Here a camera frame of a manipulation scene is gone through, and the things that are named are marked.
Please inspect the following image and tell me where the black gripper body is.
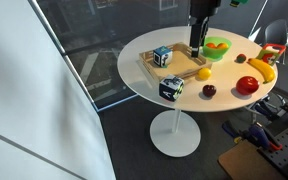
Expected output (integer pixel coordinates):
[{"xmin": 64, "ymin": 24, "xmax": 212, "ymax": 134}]
[{"xmin": 188, "ymin": 0, "xmax": 223, "ymax": 20}]

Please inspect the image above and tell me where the zebra picture block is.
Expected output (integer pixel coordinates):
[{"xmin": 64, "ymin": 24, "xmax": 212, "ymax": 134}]
[{"xmin": 158, "ymin": 74, "xmax": 185, "ymax": 102}]

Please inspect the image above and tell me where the wooden tray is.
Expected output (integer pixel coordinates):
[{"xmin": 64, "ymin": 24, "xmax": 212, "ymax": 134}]
[{"xmin": 138, "ymin": 41, "xmax": 214, "ymax": 85}]

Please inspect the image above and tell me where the blue picture block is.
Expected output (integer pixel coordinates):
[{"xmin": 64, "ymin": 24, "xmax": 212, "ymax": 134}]
[{"xmin": 152, "ymin": 45, "xmax": 174, "ymax": 68}]

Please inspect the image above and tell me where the green plastic bowl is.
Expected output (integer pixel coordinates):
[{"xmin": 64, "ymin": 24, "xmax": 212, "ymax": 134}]
[{"xmin": 201, "ymin": 36, "xmax": 233, "ymax": 62}]

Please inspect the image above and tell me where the yellow lemon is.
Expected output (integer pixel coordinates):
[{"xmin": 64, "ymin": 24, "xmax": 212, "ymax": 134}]
[{"xmin": 197, "ymin": 67, "xmax": 213, "ymax": 81}]

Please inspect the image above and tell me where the red strawberry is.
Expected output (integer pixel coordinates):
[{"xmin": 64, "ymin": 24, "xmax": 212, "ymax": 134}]
[{"xmin": 235, "ymin": 53, "xmax": 248, "ymax": 64}]

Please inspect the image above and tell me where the dark purple plum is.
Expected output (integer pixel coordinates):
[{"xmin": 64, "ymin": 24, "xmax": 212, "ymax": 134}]
[{"xmin": 202, "ymin": 84, "xmax": 218, "ymax": 99}]

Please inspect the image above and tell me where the red apple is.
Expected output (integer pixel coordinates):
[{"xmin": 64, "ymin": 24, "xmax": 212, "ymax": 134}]
[{"xmin": 235, "ymin": 75, "xmax": 261, "ymax": 97}]

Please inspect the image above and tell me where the yellow banana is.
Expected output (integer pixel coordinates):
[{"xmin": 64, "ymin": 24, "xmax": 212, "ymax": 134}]
[{"xmin": 247, "ymin": 57, "xmax": 277, "ymax": 85}]

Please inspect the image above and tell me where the grey office chair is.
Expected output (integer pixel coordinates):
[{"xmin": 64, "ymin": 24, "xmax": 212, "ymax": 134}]
[{"xmin": 263, "ymin": 18, "xmax": 288, "ymax": 65}]

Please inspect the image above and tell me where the red cube with holes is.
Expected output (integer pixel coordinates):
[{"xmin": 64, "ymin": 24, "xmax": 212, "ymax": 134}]
[{"xmin": 255, "ymin": 43, "xmax": 287, "ymax": 67}]

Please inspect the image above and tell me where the blue black clamp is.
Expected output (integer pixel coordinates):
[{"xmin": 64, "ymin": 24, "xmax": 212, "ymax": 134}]
[{"xmin": 252, "ymin": 99, "xmax": 288, "ymax": 123}]

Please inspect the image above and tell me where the blue orange clamp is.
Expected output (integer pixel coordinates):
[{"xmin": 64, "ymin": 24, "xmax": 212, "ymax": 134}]
[{"xmin": 221, "ymin": 119, "xmax": 284, "ymax": 153}]

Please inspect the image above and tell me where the brown wooden board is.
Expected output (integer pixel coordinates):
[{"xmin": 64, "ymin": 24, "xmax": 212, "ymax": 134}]
[{"xmin": 217, "ymin": 139, "xmax": 287, "ymax": 180}]

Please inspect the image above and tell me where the black pegboard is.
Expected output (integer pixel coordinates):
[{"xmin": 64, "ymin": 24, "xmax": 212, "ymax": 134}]
[{"xmin": 257, "ymin": 120, "xmax": 288, "ymax": 180}]

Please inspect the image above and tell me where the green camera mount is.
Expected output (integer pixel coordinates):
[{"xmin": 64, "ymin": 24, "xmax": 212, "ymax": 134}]
[{"xmin": 229, "ymin": 0, "xmax": 250, "ymax": 8}]

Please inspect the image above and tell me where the white table pedestal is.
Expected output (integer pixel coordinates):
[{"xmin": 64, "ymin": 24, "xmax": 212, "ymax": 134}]
[{"xmin": 149, "ymin": 108, "xmax": 202, "ymax": 159}]

